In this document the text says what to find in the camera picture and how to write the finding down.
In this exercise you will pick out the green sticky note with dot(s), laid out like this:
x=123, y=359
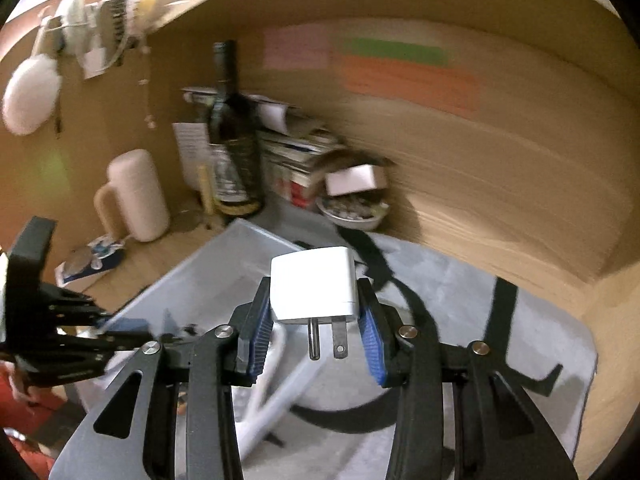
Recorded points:
x=395, y=51

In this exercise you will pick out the white handheld massager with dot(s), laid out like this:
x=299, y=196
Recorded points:
x=257, y=410

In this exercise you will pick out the bowl of stones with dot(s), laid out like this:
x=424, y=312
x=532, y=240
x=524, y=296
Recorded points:
x=352, y=215

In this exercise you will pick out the grey mat with black pattern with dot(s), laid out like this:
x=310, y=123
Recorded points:
x=475, y=360

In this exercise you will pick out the handwritten note paper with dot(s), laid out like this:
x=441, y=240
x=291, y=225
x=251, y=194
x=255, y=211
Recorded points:
x=190, y=150

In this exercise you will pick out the dark wine bottle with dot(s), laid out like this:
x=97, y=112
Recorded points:
x=235, y=160

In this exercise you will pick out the rolled printed paper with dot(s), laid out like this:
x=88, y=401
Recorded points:
x=270, y=110

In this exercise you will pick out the white plug adapter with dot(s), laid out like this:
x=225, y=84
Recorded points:
x=315, y=285

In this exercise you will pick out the white fluffy puff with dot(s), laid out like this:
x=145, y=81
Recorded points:
x=30, y=95

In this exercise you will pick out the pink sticky note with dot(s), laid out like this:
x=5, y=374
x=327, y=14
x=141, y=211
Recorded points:
x=296, y=47

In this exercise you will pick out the blue cartoon printed card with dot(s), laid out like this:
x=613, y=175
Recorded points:
x=100, y=260

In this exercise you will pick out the orange red cloth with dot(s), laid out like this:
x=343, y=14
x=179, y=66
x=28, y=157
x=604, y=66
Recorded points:
x=35, y=410

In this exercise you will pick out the white hanging tag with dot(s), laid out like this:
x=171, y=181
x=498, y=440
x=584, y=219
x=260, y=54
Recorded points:
x=94, y=65

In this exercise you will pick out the white fluffy hanging item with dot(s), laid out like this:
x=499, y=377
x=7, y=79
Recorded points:
x=74, y=10

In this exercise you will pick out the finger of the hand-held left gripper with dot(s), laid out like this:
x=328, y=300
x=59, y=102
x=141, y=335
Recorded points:
x=80, y=310
x=125, y=335

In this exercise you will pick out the small white card box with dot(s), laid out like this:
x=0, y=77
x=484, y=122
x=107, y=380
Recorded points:
x=355, y=180

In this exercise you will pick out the pale pink mug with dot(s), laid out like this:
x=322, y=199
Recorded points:
x=140, y=195

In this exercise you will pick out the clear plastic storage box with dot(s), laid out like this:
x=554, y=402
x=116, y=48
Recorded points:
x=215, y=270

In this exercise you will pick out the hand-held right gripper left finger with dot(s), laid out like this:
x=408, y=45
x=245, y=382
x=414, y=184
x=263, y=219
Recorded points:
x=260, y=340

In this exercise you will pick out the orange sticky note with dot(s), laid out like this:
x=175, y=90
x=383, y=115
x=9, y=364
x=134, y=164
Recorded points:
x=410, y=85

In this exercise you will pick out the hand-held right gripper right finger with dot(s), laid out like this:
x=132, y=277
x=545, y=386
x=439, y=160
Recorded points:
x=372, y=345

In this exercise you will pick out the yellow hanging item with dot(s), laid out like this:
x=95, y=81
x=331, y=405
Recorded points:
x=149, y=4

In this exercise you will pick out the stack of books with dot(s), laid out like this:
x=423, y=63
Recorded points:
x=300, y=160

